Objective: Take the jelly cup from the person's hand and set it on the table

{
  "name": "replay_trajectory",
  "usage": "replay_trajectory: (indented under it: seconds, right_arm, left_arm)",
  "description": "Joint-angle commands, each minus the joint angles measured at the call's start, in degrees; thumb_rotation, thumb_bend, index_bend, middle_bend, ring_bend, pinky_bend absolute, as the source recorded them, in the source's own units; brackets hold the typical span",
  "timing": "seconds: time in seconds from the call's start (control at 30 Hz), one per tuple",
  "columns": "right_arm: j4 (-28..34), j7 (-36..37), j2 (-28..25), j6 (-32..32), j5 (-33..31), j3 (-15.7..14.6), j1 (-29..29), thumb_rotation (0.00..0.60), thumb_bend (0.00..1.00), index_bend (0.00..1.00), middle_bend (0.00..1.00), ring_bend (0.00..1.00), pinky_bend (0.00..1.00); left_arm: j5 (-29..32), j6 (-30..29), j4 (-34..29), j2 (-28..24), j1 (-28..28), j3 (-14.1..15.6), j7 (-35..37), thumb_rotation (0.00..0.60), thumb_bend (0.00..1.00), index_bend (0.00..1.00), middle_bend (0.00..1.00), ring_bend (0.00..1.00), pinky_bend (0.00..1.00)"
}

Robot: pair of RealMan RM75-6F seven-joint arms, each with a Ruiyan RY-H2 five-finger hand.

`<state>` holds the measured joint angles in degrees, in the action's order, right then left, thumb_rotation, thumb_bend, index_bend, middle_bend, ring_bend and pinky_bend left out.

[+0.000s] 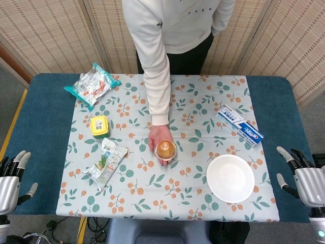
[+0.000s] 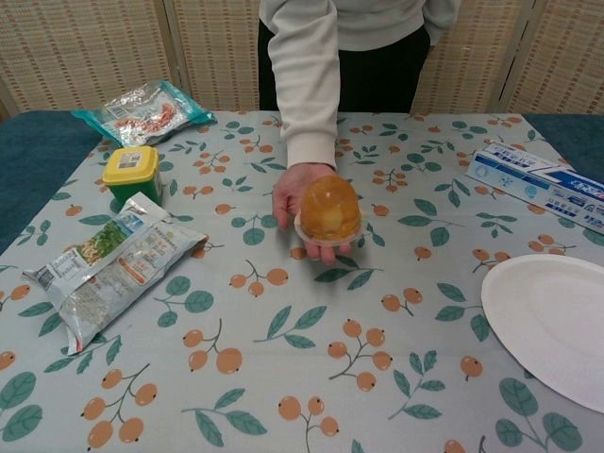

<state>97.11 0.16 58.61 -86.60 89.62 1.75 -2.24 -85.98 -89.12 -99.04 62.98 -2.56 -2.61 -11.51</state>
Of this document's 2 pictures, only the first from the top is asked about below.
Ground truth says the person's right hand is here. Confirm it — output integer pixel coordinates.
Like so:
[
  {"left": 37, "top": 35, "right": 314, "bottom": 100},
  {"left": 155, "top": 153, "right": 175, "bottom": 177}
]
[{"left": 148, "top": 125, "right": 176, "bottom": 167}]

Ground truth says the orange jelly cup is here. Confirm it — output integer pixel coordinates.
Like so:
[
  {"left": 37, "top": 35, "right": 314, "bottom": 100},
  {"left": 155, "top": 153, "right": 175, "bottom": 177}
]
[{"left": 154, "top": 140, "right": 177, "bottom": 163}]

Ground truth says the person's right arm white sleeve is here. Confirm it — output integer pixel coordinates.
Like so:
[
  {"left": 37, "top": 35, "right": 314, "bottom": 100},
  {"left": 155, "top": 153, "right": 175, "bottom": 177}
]
[{"left": 121, "top": 0, "right": 171, "bottom": 127}]

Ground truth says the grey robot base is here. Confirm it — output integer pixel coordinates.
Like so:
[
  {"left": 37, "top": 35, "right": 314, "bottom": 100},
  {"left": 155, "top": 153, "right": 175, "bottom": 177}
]
[{"left": 106, "top": 218, "right": 212, "bottom": 244}]

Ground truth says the blue table cover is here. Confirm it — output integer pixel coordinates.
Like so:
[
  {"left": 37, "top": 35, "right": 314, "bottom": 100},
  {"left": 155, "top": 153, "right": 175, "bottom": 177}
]
[{"left": 5, "top": 73, "right": 315, "bottom": 223}]

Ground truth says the floral orange fruit tablecloth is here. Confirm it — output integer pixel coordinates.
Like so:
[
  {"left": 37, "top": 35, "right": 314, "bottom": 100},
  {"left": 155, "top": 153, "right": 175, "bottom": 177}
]
[{"left": 55, "top": 73, "right": 280, "bottom": 222}]

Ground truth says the white green snack bag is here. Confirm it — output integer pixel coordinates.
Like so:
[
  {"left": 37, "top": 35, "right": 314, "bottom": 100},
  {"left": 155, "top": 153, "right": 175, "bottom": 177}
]
[{"left": 81, "top": 137, "right": 129, "bottom": 191}]

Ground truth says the yellow lid green container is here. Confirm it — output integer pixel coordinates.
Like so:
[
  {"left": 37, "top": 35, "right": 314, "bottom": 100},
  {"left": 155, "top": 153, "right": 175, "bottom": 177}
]
[{"left": 90, "top": 114, "right": 110, "bottom": 139}]

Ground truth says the woven bamboo folding screen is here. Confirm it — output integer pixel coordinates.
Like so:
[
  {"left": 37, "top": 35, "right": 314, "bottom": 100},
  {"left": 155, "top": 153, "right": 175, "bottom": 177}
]
[{"left": 0, "top": 0, "right": 325, "bottom": 104}]

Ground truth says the white round plate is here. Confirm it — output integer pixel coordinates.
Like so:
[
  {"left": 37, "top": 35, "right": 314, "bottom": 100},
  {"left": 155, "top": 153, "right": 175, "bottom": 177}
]
[{"left": 206, "top": 154, "right": 255, "bottom": 203}]

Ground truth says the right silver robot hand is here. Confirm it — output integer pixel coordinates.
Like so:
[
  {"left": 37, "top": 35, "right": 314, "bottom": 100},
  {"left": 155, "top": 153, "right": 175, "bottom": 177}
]
[{"left": 276, "top": 146, "right": 325, "bottom": 207}]

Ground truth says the teal red snack bag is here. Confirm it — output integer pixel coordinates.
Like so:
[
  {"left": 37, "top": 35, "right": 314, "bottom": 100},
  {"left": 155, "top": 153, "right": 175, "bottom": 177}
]
[{"left": 63, "top": 63, "right": 122, "bottom": 112}]

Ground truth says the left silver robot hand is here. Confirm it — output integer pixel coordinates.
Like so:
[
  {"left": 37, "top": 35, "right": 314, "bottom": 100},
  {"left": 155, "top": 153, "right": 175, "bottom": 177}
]
[{"left": 0, "top": 150, "right": 39, "bottom": 217}]

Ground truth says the black cable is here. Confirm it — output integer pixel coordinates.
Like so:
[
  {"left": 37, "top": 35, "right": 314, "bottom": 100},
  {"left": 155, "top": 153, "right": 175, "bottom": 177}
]
[{"left": 85, "top": 217, "right": 111, "bottom": 244}]

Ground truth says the person's body white sweater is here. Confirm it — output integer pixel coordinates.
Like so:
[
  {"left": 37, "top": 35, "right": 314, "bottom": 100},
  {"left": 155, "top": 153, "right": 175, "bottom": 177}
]
[{"left": 121, "top": 0, "right": 237, "bottom": 76}]

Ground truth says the blue white toothpaste box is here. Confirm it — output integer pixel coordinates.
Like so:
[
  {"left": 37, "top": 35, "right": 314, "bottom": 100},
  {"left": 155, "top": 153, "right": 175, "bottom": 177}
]
[{"left": 215, "top": 104, "right": 264, "bottom": 150}]

